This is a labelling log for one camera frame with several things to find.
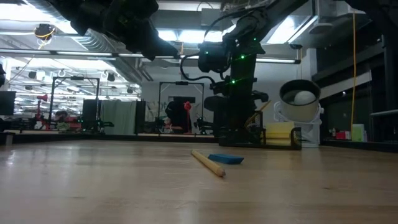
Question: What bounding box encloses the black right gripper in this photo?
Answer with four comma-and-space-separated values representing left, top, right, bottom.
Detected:
203, 52, 270, 133

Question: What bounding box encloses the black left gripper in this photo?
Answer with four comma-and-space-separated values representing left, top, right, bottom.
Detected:
104, 0, 180, 62

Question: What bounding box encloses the yellow pencil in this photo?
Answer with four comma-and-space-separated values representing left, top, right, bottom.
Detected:
243, 100, 272, 129
190, 149, 227, 179

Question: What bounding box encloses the yellow sticky note pad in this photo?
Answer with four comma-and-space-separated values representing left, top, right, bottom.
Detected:
265, 121, 295, 147

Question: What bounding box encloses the black mesh desk organizer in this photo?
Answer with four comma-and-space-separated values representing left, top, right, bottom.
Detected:
217, 109, 303, 151

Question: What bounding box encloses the blue eraser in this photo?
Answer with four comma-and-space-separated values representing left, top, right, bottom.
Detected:
207, 153, 245, 166

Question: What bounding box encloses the red standing fan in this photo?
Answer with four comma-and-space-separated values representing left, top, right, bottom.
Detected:
183, 101, 193, 134

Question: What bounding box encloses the long ceiling light strip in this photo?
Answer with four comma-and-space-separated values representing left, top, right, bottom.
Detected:
0, 48, 302, 65

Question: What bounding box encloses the person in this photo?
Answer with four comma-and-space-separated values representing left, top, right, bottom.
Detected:
164, 100, 189, 135
54, 110, 72, 131

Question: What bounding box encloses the grey-green curtain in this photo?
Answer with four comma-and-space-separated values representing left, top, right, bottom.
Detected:
99, 99, 138, 136

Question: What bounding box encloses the light green box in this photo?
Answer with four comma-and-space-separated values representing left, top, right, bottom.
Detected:
351, 123, 365, 142

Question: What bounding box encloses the black monitor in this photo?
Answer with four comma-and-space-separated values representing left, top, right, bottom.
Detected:
0, 90, 17, 116

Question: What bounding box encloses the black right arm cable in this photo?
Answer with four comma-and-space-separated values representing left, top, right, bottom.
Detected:
179, 9, 218, 85

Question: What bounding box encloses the black rig frame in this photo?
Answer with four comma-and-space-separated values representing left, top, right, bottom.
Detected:
158, 81, 205, 134
49, 76, 100, 131

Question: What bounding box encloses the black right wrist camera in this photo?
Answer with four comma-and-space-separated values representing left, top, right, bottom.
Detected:
198, 42, 231, 74

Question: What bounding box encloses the black ceiling cable reel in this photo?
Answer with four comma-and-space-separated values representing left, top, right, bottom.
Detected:
33, 23, 57, 41

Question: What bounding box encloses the black aluminium table frame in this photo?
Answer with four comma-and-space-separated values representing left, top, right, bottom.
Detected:
0, 130, 398, 154

